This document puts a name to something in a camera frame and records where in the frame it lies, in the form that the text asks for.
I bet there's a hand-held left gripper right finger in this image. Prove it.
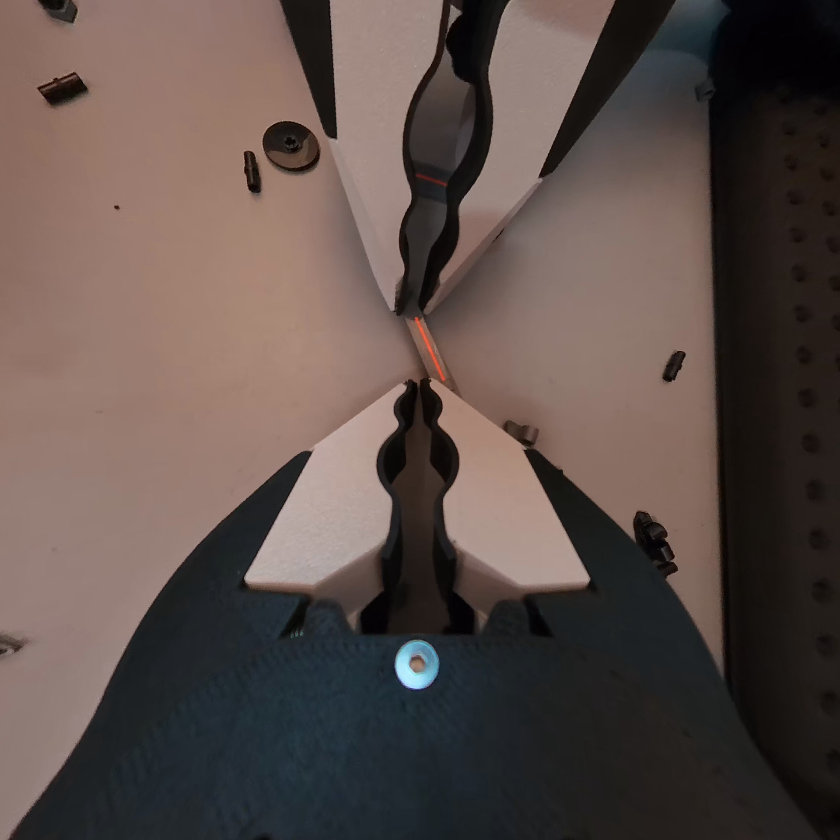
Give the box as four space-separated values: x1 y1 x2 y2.
423 382 592 632

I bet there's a short black lego connector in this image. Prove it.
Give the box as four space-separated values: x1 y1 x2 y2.
37 72 89 105

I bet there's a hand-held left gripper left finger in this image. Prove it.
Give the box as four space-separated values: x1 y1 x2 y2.
244 382 416 631

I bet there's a black dimpled foam mat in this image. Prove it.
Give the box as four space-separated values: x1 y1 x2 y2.
709 59 840 840

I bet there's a black lego ball-joint connector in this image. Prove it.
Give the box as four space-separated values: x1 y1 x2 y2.
633 511 679 578

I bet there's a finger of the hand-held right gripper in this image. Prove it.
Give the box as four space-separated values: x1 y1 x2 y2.
420 0 618 313
328 0 452 316

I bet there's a black round lego dish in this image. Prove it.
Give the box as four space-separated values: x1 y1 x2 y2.
262 121 321 173

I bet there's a grey lego piece red stripe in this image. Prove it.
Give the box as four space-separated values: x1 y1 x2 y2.
405 314 462 398

